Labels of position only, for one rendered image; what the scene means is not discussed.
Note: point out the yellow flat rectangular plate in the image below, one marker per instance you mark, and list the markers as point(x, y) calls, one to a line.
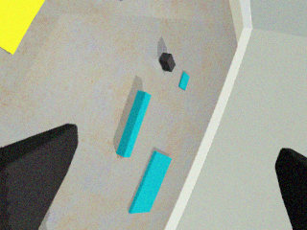
point(15, 18)

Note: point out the cyan rectangular bar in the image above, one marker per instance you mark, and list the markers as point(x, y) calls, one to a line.
point(133, 124)

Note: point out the teal flat rectangular plate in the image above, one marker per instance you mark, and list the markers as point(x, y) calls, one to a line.
point(150, 185)

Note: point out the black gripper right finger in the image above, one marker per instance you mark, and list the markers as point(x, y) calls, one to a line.
point(291, 171)

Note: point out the small teal square block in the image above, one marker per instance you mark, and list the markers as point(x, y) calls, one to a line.
point(184, 80)

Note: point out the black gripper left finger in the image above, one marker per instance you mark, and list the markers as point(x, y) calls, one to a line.
point(31, 172)

